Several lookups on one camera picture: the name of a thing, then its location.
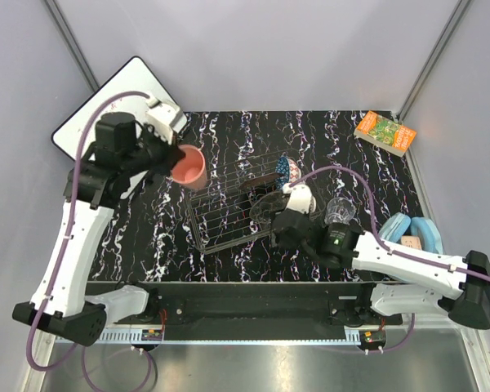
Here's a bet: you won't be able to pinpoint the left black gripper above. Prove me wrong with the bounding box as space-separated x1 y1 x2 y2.
122 121 186 176

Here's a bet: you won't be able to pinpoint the pink plastic cup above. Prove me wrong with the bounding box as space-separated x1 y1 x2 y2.
171 145 207 190

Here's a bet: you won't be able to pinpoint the clear drinking glass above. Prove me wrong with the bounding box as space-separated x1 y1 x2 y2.
324 197 356 225

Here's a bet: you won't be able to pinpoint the wire dish rack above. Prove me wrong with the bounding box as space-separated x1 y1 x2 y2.
185 148 307 254

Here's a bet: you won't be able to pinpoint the clear glass square plate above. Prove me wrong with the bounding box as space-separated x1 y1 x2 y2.
249 191 288 225

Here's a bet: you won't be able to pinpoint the blue orange patterned bowl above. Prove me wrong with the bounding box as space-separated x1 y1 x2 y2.
275 156 301 188

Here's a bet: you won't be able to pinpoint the red floral plate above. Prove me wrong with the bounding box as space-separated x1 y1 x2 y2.
238 172 283 192

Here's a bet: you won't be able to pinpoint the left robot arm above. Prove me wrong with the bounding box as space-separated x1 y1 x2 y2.
12 109 185 346

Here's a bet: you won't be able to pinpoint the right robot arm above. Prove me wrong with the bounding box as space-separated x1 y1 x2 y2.
272 210 490 330

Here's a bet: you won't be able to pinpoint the small pink white plug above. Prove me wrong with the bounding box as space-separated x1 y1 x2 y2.
400 235 422 250

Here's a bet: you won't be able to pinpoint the light blue headphones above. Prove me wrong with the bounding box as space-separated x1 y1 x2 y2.
379 212 444 254

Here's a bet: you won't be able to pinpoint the white whiteboard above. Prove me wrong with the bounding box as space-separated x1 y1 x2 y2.
51 57 178 209

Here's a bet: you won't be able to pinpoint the orange green book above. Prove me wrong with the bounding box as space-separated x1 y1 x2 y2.
354 111 417 157

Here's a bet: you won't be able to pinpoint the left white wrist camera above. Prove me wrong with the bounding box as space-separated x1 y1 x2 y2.
145 96 187 145

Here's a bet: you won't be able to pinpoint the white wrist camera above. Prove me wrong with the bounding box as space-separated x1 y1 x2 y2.
282 183 317 215
145 96 187 145

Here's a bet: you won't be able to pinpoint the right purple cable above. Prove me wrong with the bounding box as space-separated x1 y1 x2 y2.
283 165 490 355

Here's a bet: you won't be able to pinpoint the purple cable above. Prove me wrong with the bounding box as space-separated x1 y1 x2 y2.
26 91 160 391
283 165 490 355

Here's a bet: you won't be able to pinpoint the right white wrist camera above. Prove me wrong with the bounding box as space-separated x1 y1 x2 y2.
282 183 317 215

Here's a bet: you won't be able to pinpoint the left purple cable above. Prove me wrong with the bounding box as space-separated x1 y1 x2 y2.
26 91 160 391

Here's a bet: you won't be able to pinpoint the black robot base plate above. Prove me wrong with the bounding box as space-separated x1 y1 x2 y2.
85 281 402 326

